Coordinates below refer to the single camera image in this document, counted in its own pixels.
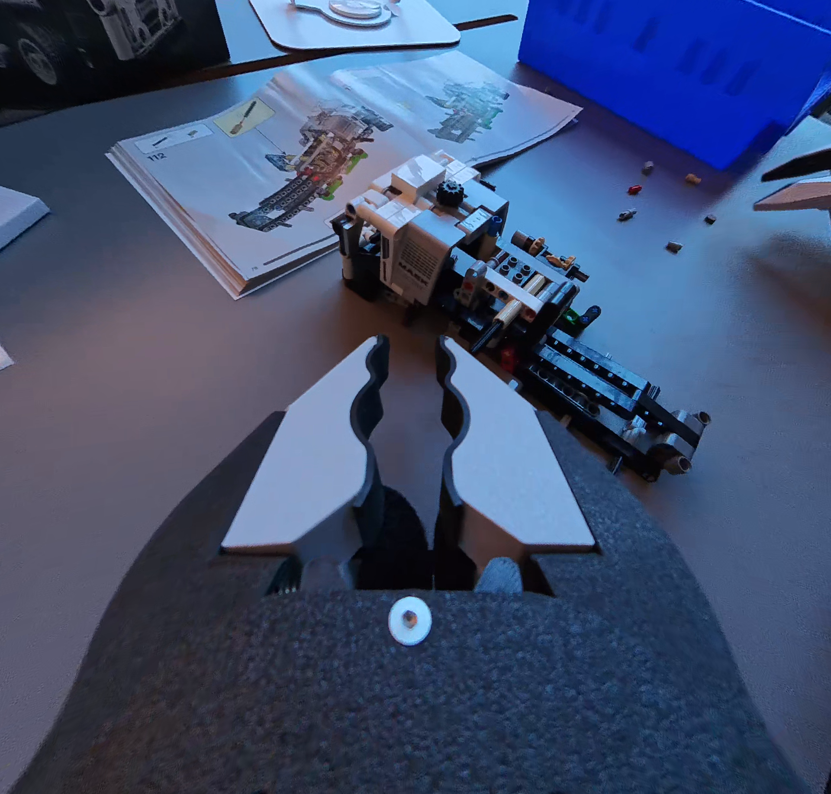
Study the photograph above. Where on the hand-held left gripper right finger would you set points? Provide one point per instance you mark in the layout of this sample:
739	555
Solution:
513	476

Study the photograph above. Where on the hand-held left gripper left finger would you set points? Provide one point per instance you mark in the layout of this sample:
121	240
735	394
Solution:
298	476

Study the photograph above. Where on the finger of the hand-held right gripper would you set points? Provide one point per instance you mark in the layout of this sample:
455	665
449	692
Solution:
802	168
802	195

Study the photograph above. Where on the lego truck model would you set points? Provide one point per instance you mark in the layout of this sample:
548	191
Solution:
422	255

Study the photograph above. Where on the scattered small lego pieces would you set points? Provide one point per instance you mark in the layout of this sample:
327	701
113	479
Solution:
674	246

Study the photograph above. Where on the lego set box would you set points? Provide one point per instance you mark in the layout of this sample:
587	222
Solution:
97	21

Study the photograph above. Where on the blue plastic bin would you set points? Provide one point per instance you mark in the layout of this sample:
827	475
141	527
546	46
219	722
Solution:
681	47

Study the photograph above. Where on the open instruction booklet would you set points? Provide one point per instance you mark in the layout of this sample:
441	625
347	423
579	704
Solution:
259	158

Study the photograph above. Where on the small white pad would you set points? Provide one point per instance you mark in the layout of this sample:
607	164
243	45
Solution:
19	213

